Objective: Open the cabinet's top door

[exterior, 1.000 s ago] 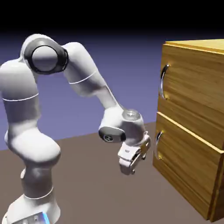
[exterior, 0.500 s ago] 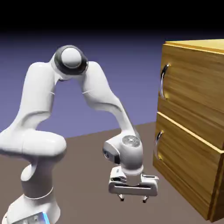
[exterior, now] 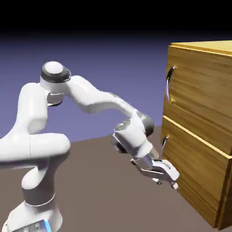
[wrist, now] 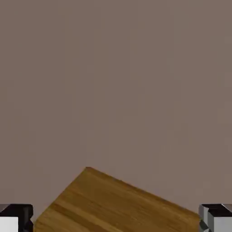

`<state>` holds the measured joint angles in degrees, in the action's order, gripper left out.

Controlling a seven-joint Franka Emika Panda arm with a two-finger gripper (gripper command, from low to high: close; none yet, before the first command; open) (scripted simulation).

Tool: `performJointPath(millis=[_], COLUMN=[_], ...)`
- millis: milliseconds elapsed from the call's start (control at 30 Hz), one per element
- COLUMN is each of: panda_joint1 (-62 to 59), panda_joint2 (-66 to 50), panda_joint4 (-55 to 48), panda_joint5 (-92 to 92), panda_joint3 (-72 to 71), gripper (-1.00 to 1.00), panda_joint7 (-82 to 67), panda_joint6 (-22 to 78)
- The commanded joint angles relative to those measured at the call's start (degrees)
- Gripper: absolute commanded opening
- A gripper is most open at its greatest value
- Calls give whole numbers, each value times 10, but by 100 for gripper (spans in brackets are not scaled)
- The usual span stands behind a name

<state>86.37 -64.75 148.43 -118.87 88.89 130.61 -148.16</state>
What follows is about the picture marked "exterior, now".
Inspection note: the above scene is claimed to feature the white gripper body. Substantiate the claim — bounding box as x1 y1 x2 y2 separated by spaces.
136 159 180 182

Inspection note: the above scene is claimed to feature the short wooden cabinet door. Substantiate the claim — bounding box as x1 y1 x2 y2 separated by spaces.
160 116 232 229

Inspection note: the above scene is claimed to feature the light wooden cabinet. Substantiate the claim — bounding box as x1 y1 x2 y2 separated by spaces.
160 40 232 231

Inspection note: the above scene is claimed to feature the tall wooden cabinet door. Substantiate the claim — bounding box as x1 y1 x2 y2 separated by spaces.
162 45 232 156

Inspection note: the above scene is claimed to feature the short curved metal handle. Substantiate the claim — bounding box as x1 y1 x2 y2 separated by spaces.
161 135 169 152

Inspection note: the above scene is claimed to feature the long curved metal handle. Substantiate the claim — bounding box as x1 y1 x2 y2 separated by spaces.
165 66 177 102

